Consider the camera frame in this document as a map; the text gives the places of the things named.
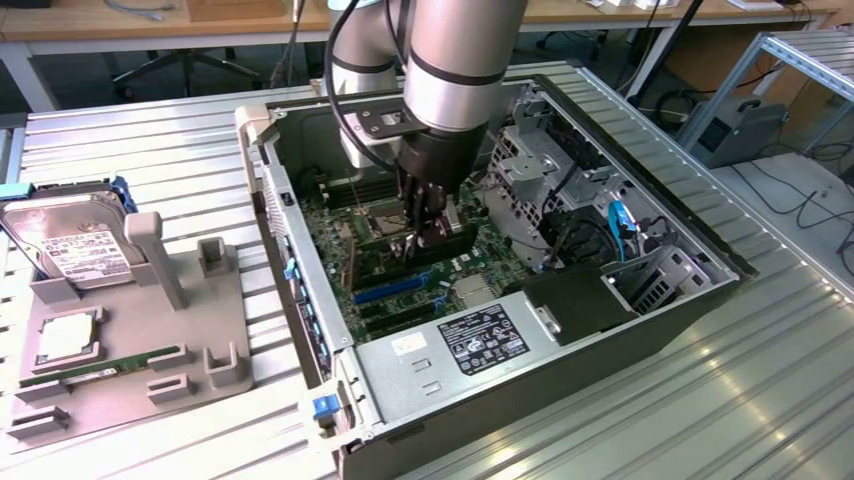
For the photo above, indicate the open dark PC case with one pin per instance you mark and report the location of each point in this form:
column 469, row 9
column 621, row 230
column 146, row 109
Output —
column 601, row 380

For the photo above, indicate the wrist camera with black bracket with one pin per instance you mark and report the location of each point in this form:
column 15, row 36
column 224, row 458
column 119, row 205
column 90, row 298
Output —
column 374, row 150

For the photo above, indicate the black expansion slot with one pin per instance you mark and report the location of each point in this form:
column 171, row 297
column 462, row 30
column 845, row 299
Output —
column 401, row 316

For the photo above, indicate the black office chair base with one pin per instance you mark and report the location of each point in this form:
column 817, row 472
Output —
column 187, row 62
column 554, row 37

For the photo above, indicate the silver drive cage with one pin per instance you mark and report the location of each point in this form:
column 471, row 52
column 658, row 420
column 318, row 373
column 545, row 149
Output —
column 527, row 170

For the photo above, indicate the silver chipset heatsink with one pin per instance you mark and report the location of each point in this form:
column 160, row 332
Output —
column 475, row 291

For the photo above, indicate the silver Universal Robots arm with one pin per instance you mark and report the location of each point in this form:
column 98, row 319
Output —
column 461, row 60

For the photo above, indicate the silver CPU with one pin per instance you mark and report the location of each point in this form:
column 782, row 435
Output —
column 67, row 337

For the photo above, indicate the grey box appliance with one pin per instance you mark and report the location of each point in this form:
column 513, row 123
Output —
column 747, row 130

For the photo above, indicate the grey parts rack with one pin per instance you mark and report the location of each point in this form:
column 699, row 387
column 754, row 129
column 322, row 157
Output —
column 134, row 330

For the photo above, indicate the blue case latch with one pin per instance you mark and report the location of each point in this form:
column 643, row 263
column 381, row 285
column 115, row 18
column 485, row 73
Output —
column 323, row 406

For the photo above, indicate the silver power supply unit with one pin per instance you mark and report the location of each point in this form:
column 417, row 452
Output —
column 414, row 385

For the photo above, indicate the blue expansion slot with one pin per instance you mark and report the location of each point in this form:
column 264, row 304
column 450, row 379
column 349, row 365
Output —
column 394, row 291

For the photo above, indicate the black plastic shroud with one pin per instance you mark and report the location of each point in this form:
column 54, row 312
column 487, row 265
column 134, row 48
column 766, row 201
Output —
column 574, row 300

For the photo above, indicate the green RAM stick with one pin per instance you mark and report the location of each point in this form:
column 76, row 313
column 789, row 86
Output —
column 100, row 371

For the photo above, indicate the blue disk bracket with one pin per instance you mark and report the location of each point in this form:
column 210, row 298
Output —
column 123, row 192

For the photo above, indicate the CPU socket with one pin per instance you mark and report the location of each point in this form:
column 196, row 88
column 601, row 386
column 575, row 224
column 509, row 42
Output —
column 383, row 222

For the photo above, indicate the graphics card with black shroud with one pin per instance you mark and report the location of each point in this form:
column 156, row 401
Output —
column 447, row 245

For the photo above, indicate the green motherboard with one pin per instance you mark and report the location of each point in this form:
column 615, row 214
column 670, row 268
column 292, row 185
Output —
column 497, row 250

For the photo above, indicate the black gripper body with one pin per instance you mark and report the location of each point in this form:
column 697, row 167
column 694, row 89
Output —
column 443, row 155

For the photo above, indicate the thin locking lever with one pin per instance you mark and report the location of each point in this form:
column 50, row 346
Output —
column 355, row 190

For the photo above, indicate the blue card clip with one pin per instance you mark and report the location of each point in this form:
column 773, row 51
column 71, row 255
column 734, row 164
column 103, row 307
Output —
column 290, row 270

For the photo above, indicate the silver hard disk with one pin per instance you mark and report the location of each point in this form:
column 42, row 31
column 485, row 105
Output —
column 74, row 240

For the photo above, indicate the wooden desk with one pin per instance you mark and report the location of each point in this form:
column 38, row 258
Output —
column 67, row 20
column 567, row 12

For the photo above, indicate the aluminium profile frame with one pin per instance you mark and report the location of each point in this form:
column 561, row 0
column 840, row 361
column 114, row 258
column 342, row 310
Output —
column 801, row 55

